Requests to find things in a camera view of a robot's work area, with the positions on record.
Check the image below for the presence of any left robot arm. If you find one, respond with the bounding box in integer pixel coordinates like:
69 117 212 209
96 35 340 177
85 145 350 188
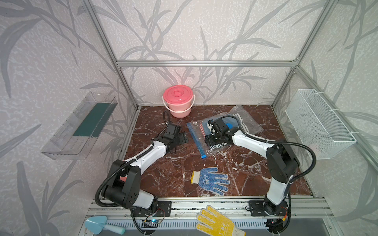
94 111 188 213

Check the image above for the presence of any white wire mesh basket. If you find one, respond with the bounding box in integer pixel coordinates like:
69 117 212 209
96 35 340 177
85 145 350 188
285 89 356 160

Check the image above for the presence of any black white striped garment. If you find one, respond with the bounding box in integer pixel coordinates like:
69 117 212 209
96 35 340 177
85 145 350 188
205 113 246 150

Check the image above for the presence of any blue dotted work glove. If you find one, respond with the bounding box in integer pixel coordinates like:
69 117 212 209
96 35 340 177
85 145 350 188
191 167 230 196

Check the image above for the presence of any pink lidded plastic bucket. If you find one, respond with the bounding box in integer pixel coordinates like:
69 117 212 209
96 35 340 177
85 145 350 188
162 85 195 118

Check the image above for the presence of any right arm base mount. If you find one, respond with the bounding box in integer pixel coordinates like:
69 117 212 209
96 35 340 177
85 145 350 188
248 200 289 217

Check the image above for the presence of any clear vacuum storage bag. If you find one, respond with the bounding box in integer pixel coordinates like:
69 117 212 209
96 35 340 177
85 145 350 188
187 106 263 159

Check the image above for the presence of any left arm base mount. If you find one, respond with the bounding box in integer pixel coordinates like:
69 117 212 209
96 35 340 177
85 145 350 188
132 200 172 217

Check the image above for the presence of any pink item in basket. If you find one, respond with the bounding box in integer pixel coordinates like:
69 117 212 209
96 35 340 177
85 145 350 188
308 144 321 153

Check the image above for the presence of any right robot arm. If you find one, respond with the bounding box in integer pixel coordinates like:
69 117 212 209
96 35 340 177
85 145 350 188
206 115 317 216

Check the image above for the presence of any clear plastic wall shelf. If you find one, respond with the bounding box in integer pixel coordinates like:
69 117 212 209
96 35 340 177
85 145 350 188
41 92 118 160

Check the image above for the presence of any light blue hand trowel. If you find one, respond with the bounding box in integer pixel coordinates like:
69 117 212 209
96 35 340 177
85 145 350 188
84 216 126 235

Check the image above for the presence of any yellow dotted work glove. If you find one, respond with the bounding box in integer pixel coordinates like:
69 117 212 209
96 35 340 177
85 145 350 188
196 206 246 236

